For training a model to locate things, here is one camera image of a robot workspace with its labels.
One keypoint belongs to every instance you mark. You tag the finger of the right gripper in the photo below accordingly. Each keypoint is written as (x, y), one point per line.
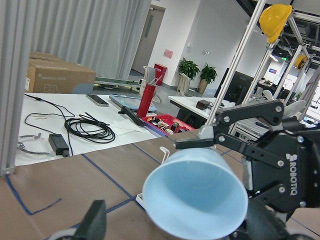
(204, 139)

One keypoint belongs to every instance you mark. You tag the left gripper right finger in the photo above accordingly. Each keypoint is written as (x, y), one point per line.
(262, 224)

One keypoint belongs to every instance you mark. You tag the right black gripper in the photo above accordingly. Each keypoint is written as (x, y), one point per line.
(285, 161)

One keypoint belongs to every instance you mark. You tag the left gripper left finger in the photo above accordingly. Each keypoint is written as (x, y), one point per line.
(94, 223)

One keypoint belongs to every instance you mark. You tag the light blue plastic cup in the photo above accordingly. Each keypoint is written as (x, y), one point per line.
(195, 195)

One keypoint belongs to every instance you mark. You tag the red parts tray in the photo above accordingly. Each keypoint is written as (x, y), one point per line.
(166, 125)

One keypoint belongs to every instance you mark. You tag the black monitor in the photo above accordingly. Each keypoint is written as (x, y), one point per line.
(238, 88)

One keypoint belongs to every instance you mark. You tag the green potted plant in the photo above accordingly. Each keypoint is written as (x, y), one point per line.
(189, 68)

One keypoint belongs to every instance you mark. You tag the red thermos bottle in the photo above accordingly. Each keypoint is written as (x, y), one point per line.
(146, 100)

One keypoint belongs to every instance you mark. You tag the red fire cabinet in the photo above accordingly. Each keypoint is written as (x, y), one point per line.
(160, 71)

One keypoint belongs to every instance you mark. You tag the black power adapter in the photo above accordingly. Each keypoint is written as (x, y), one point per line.
(58, 145)

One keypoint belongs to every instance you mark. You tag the black smartphone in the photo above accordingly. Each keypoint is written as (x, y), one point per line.
(97, 100)

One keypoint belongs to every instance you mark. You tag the yellow hard hat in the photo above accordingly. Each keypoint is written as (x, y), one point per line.
(273, 19)

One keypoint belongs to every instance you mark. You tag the cardboard box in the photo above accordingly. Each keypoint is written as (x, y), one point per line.
(34, 55)
(58, 77)

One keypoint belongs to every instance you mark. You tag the white wire cup rack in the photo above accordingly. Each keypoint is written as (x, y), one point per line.
(140, 197)

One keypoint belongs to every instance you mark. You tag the aluminium frame post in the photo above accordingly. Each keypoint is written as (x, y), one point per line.
(16, 27)

